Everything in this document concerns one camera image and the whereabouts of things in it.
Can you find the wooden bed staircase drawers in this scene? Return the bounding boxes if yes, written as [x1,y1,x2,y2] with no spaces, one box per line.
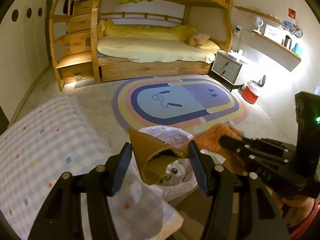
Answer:
[49,0,101,91]

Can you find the pink plush toy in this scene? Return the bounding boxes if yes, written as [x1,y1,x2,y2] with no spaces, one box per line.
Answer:
[186,33,210,47]

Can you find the person right hand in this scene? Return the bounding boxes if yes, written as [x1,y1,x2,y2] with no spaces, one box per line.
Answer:
[271,191,316,225]

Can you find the brown leather pouch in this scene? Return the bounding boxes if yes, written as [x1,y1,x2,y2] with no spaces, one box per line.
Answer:
[129,129,189,185]

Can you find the steel thermos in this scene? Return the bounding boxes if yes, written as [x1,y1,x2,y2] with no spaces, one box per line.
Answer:
[283,35,292,50]

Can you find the white wardrobe with portholes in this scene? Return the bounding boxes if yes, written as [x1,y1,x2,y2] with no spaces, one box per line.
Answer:
[1,0,49,120]

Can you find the blue cup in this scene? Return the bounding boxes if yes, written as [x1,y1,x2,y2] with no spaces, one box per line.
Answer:
[293,43,303,57]

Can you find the white bedside nightstand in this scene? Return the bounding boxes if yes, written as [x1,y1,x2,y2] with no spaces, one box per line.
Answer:
[208,50,245,92]

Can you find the pink trash bag bin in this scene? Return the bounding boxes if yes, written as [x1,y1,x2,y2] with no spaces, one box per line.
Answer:
[131,125,197,202]

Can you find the white desk fan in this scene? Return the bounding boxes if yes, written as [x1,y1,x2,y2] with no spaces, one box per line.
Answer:
[252,16,264,34]

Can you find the curved wooden wall shelf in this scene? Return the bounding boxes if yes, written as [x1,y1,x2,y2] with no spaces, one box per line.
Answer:
[235,5,301,72]

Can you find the wooden bunk bed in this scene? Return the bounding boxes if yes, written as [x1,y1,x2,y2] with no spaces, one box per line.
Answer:
[91,0,233,82]

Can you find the yellow quilt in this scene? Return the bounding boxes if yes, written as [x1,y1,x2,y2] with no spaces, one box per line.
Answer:
[98,19,199,42]

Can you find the red trash bin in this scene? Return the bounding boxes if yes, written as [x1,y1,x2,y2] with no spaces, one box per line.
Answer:
[242,81,263,104]

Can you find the orange fuzzy glove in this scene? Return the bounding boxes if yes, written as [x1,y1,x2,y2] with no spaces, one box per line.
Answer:
[193,124,248,176]

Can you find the pale yellow bed sheet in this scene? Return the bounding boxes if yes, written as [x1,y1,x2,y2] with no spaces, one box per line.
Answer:
[97,36,220,63]

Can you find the checkered tablecloth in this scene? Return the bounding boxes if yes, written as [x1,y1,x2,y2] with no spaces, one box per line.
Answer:
[1,95,183,239]

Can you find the rainbow oval rug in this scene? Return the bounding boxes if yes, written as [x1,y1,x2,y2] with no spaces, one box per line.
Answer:
[112,74,247,135]

